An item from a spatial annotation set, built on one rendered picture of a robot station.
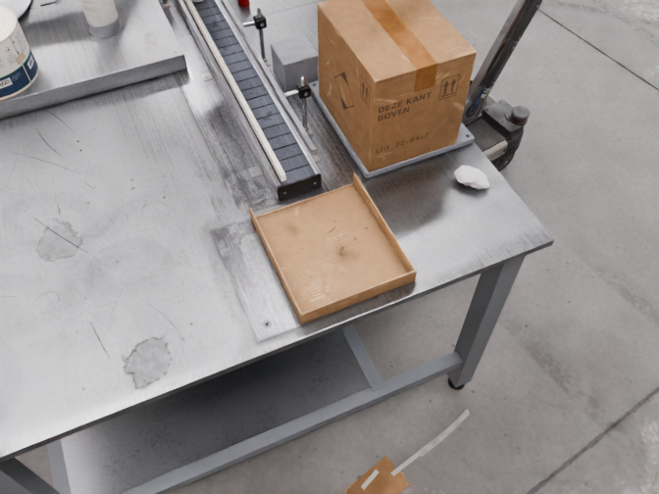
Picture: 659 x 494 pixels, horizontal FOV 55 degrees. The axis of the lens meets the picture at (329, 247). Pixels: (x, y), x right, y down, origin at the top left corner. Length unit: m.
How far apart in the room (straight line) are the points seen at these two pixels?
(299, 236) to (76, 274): 0.48
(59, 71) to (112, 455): 1.04
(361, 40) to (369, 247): 0.44
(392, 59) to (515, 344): 1.23
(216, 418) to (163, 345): 0.61
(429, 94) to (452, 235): 0.31
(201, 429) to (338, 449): 0.45
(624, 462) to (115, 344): 1.57
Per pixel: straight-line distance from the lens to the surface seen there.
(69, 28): 2.01
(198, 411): 1.89
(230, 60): 1.78
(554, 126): 3.02
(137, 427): 1.91
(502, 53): 2.40
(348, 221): 1.42
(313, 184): 1.47
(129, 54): 1.86
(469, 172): 1.52
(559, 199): 2.72
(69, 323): 1.38
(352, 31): 1.44
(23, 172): 1.69
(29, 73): 1.84
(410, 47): 1.41
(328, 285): 1.32
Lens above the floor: 1.95
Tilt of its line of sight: 54 degrees down
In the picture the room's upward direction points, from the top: straight up
